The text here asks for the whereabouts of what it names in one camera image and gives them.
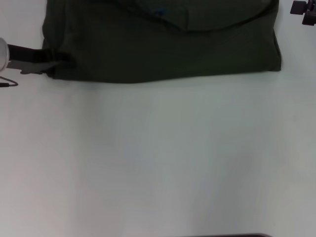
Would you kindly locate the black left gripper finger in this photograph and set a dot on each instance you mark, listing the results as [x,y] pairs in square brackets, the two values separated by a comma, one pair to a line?
[58,56]

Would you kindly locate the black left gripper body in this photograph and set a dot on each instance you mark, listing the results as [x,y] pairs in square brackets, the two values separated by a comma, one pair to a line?
[24,59]

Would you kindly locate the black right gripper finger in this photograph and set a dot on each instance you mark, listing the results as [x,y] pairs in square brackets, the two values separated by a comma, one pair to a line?
[299,7]
[309,18]

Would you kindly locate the dark green FREE t-shirt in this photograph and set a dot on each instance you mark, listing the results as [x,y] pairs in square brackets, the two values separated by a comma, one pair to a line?
[160,44]

